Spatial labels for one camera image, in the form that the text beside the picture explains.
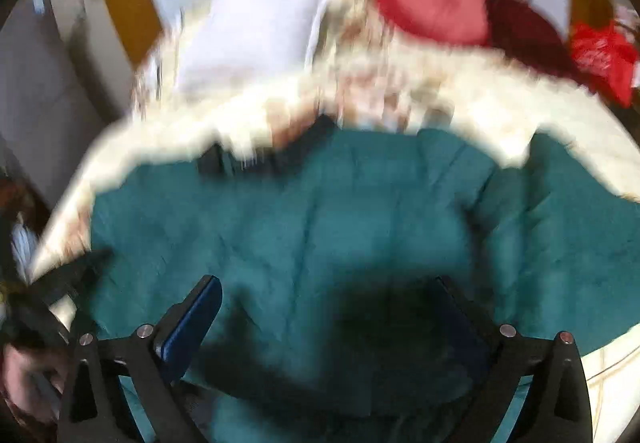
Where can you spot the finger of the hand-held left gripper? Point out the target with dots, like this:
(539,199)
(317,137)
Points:
(75,268)

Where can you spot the person's left hand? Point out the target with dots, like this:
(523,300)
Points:
(25,378)

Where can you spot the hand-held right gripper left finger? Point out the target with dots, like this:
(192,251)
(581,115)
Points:
(192,323)

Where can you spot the grey refrigerator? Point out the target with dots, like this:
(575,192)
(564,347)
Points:
(45,98)

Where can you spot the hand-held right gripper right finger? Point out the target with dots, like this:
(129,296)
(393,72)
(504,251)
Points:
(460,320)

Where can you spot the dark red velvet cushion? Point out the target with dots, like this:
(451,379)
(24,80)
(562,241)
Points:
(520,28)

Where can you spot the white pillow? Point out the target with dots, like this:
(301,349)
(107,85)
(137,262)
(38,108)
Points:
(250,33)

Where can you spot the bed with floral sheet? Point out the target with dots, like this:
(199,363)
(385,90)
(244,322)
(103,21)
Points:
(450,73)

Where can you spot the teal quilted jacket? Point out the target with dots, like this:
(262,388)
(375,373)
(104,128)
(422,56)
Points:
(325,203)

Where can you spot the red shopping bag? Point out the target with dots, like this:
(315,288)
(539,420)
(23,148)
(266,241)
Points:
(600,53)

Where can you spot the red heart-shaped pillow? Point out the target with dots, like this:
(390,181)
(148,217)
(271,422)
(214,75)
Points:
(435,8)

